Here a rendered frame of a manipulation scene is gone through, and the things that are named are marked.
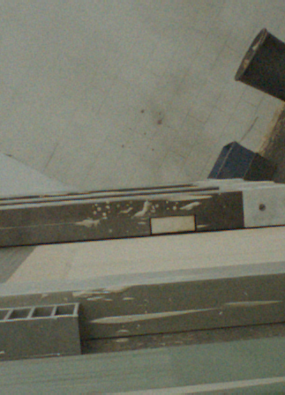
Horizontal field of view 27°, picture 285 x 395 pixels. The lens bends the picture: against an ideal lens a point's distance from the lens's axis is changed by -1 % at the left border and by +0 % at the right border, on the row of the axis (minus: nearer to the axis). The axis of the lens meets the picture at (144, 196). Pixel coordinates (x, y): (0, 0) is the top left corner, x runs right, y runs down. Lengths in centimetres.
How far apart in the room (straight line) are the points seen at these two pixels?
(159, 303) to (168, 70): 567
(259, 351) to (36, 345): 21
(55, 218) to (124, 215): 13
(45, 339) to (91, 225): 67
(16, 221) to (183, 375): 88
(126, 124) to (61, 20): 122
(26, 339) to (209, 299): 14
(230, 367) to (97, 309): 23
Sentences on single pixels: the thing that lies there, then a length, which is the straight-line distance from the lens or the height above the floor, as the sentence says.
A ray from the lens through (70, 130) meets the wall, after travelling 599.
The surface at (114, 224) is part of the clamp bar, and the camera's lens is 108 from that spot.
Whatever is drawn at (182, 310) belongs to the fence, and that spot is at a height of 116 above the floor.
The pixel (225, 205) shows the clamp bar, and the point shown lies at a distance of 110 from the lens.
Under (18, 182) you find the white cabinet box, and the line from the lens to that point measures 461.
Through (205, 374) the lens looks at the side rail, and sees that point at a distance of 23.
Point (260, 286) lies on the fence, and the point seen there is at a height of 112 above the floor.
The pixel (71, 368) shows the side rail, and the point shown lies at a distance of 25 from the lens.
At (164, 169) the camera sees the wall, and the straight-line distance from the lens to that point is 600.
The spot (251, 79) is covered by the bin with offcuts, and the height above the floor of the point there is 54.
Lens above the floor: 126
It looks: 4 degrees down
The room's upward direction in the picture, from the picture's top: 62 degrees counter-clockwise
